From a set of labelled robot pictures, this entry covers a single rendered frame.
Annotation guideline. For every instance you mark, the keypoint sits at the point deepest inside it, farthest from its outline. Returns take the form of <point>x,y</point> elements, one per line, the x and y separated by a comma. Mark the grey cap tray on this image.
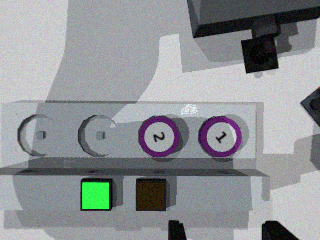
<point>87,157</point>

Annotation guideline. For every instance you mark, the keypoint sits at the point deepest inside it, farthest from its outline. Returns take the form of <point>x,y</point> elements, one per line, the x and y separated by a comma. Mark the grey key housing panel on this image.
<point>213,17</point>

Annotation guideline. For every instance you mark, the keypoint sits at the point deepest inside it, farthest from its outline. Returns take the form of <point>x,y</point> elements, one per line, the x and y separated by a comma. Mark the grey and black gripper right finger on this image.
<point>273,230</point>

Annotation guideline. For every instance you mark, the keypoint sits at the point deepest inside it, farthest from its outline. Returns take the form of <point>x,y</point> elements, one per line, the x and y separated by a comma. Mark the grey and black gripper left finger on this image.
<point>176,230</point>

